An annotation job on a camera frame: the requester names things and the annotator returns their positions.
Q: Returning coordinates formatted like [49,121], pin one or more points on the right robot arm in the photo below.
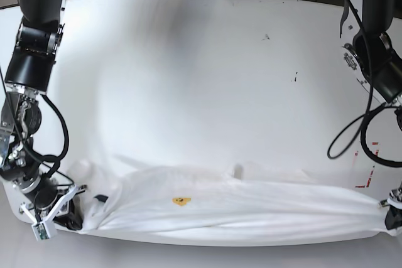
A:
[27,76]

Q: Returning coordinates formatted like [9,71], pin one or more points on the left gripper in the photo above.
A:
[393,218]

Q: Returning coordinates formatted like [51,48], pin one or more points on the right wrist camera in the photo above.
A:
[44,230]

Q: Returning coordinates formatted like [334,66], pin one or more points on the red tape rectangle marking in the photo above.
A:
[363,170]

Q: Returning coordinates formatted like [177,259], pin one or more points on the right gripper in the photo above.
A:
[44,197]

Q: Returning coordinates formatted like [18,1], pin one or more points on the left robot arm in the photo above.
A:
[368,51]

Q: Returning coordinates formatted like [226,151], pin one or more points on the white printed T-shirt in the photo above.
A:
[245,203]

